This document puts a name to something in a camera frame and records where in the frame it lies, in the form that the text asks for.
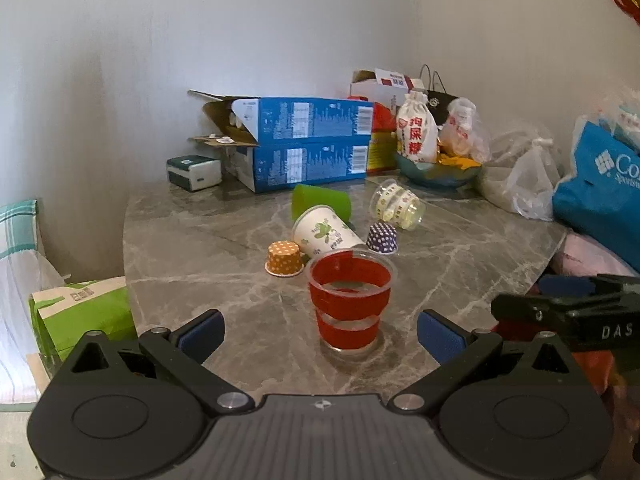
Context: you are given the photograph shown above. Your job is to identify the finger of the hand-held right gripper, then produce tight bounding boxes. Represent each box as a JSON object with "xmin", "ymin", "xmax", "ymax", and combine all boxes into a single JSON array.
[
  {"xmin": 490, "ymin": 292, "xmax": 572, "ymax": 335},
  {"xmin": 540, "ymin": 273, "xmax": 601, "ymax": 298}
]

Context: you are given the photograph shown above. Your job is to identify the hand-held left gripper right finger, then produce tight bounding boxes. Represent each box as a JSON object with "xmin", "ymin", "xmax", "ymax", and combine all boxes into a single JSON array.
[{"xmin": 387, "ymin": 309, "xmax": 584, "ymax": 417}]

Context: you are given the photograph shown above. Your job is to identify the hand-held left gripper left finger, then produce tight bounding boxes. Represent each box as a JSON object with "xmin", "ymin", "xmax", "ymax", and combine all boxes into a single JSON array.
[{"xmin": 59, "ymin": 309, "xmax": 256, "ymax": 417}]

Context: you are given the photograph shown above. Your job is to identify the white paper cup green print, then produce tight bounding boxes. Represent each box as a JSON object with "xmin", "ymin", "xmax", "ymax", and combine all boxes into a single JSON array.
[{"xmin": 291, "ymin": 205, "xmax": 368, "ymax": 261}]

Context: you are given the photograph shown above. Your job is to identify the red banded clear plastic cup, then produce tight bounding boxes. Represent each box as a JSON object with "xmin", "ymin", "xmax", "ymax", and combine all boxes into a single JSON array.
[{"xmin": 306, "ymin": 248, "xmax": 397, "ymax": 352}]

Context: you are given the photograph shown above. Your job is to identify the orange polka dot paper cup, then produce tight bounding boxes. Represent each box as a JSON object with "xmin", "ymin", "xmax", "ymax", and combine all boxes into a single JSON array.
[{"xmin": 264, "ymin": 241, "xmax": 306, "ymax": 278}]

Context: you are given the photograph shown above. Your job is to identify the purple polka dot paper cup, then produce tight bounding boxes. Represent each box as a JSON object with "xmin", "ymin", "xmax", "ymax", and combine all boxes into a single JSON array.
[{"xmin": 366, "ymin": 223, "xmax": 399, "ymax": 256}]

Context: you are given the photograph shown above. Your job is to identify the clear cup with patterned liners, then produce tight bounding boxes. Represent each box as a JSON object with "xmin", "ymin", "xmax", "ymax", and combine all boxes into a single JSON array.
[{"xmin": 369, "ymin": 178, "xmax": 427, "ymax": 232}]

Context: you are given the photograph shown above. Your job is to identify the green plastic cup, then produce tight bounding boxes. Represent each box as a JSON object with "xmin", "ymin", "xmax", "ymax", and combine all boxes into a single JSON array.
[{"xmin": 291, "ymin": 184, "xmax": 355, "ymax": 223}]

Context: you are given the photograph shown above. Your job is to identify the pink cloth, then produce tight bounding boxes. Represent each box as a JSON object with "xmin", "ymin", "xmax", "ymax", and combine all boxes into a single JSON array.
[{"xmin": 562, "ymin": 234, "xmax": 633, "ymax": 277}]

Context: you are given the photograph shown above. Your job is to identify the red cloth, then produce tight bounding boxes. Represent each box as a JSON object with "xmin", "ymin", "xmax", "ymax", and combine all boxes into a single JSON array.
[{"xmin": 572, "ymin": 350, "xmax": 617, "ymax": 392}]

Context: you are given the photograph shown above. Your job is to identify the blue shopping bag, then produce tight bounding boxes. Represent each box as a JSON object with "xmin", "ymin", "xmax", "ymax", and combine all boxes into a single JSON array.
[{"xmin": 552, "ymin": 115, "xmax": 640, "ymax": 267}]

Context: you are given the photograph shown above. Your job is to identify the green tissue pack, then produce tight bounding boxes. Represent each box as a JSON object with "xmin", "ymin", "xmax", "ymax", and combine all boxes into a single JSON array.
[{"xmin": 29, "ymin": 276, "xmax": 138, "ymax": 363}]

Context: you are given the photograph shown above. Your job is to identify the teal bowl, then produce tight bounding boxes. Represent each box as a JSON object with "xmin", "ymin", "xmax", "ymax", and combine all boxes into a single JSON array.
[{"xmin": 394, "ymin": 152, "xmax": 485, "ymax": 190}]

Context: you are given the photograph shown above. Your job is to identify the orange snacks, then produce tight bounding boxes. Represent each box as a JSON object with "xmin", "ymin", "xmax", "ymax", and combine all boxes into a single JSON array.
[{"xmin": 437, "ymin": 152, "xmax": 482, "ymax": 172}]

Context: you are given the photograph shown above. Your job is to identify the white and green small printer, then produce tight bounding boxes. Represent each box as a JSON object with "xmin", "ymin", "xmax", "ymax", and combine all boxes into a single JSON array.
[{"xmin": 167, "ymin": 155, "xmax": 222, "ymax": 192}]

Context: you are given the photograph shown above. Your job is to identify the white plastic bag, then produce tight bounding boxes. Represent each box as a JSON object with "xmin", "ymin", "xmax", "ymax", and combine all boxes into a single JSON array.
[{"xmin": 0, "ymin": 250, "xmax": 66, "ymax": 403}]

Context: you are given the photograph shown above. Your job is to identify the clear plastic snack bag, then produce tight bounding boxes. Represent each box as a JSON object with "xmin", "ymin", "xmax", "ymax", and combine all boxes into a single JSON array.
[{"xmin": 437, "ymin": 97, "xmax": 492, "ymax": 163}]

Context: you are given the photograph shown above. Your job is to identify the red and yellow box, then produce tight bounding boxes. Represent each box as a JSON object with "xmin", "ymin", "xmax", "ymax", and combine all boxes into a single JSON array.
[{"xmin": 366, "ymin": 129, "xmax": 401, "ymax": 176}]

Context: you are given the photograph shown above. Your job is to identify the green checked cloth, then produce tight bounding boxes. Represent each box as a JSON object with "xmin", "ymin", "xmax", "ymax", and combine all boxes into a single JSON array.
[{"xmin": 0, "ymin": 199, "xmax": 40, "ymax": 261}]

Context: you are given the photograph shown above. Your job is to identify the black paper bag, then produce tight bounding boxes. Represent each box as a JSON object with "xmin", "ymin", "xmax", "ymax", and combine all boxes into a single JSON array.
[{"xmin": 419, "ymin": 64, "xmax": 461, "ymax": 127}]

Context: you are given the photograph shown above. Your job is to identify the red packet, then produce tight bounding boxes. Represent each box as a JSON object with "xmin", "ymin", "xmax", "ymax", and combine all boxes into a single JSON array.
[{"xmin": 372, "ymin": 102, "xmax": 402, "ymax": 132}]

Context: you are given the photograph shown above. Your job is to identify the open blue cardboard box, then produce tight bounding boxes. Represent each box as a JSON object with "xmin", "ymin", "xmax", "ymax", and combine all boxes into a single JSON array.
[{"xmin": 189, "ymin": 90, "xmax": 376, "ymax": 147}]

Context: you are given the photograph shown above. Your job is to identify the white box with red label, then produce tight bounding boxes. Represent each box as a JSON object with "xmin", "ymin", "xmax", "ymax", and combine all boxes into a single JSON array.
[{"xmin": 349, "ymin": 67, "xmax": 426, "ymax": 107}]

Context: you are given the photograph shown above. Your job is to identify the white drawstring pouch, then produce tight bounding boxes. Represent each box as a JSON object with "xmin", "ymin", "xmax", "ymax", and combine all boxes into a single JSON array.
[{"xmin": 396, "ymin": 91, "xmax": 440, "ymax": 165}]

